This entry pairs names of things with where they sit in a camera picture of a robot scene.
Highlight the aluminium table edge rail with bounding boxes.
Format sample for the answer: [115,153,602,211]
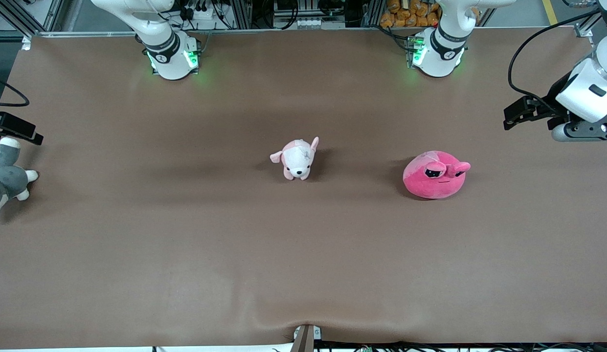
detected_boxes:
[32,28,416,38]

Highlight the aluminium frame struts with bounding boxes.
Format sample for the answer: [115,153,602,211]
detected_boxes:
[0,0,64,38]

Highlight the pink frog plush toy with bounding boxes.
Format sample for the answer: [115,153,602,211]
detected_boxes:
[403,151,472,200]

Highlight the brown table cover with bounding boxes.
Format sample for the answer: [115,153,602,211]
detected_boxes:
[0,27,607,350]

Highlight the pile of orange plush toys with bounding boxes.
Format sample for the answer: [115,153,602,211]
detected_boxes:
[380,0,441,28]

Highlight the white power strip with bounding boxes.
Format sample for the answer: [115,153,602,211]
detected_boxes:
[179,0,216,21]

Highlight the grey white husky plush toy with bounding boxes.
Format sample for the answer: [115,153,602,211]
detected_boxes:
[0,137,39,220]

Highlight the white terminal strip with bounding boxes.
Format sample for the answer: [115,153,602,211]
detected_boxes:
[296,17,336,28]

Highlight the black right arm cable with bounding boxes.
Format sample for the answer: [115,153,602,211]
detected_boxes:
[0,76,30,108]

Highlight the pink white dog plush toy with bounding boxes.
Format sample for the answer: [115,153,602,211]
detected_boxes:
[270,136,320,181]

